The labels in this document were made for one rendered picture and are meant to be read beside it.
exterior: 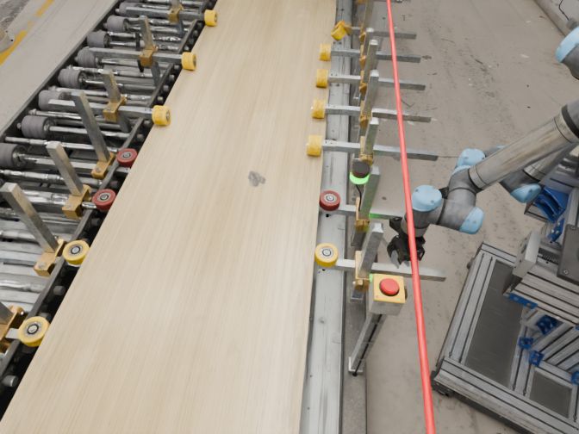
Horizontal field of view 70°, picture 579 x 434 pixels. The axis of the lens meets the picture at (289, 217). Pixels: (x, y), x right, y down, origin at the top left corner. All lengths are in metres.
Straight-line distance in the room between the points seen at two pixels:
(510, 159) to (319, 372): 0.90
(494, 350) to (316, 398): 1.02
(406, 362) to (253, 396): 1.22
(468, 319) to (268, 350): 1.24
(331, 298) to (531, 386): 1.00
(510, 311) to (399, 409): 0.74
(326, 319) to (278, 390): 0.47
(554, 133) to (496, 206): 1.97
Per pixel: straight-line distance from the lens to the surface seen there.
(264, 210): 1.50
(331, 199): 1.55
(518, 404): 2.14
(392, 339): 2.30
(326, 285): 1.66
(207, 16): 2.62
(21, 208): 1.50
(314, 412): 1.48
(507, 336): 2.28
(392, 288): 0.97
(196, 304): 1.31
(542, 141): 1.17
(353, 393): 1.42
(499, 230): 2.96
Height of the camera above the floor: 2.05
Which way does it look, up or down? 51 degrees down
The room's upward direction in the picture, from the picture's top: 3 degrees clockwise
